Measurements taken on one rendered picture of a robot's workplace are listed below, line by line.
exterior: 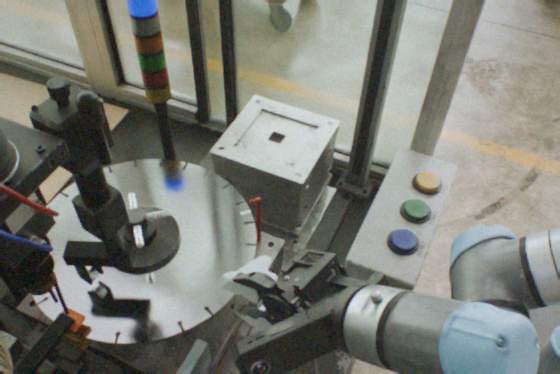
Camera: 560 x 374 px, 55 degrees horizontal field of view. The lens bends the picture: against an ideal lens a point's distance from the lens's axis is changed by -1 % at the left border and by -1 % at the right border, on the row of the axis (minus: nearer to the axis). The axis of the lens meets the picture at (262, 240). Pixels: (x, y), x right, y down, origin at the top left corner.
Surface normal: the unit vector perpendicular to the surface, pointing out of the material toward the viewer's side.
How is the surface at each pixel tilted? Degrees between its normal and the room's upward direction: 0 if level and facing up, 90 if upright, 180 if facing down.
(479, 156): 0
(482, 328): 32
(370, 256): 0
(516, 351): 57
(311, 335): 63
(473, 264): 43
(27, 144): 0
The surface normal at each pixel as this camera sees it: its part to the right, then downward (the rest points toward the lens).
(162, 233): 0.09, -0.61
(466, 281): -0.78, -0.48
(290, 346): 0.20, 0.42
